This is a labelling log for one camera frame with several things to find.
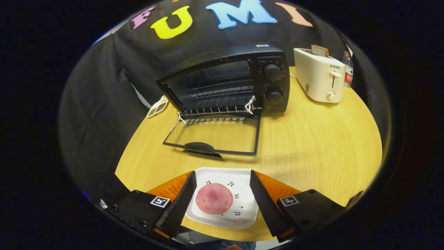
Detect black backdrop cloth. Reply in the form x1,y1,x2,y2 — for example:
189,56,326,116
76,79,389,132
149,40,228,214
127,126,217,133
57,0,392,209

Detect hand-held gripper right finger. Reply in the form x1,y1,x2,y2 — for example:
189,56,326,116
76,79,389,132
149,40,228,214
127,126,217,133
250,170,364,243

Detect toasted bread slice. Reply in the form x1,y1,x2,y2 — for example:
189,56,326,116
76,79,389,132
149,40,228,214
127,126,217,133
311,44,329,58

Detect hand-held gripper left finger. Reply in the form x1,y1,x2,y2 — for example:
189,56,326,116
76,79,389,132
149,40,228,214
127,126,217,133
101,170,197,240

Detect pink ham slice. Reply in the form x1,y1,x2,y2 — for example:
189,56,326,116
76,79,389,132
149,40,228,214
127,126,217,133
195,183,233,215

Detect white cherry print plate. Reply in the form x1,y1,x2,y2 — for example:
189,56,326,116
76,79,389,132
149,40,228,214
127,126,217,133
185,167,259,230

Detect black toaster oven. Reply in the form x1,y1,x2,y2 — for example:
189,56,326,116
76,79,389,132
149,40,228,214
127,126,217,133
157,43,291,159

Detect clear plastic water bottle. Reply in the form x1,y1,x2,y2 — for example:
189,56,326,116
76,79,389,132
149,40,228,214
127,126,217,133
342,51,354,87

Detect divided white dish with beans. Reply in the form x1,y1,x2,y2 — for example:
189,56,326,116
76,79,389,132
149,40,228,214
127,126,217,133
146,96,169,118

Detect metal oven wire rack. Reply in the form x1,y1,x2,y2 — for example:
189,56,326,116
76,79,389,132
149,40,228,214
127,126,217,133
179,104,262,117

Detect white cord tie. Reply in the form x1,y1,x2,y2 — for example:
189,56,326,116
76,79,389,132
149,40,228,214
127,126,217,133
170,113,186,132
244,95,257,115

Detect white pop-up toaster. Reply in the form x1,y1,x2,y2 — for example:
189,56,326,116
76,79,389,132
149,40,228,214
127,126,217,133
293,48,344,103

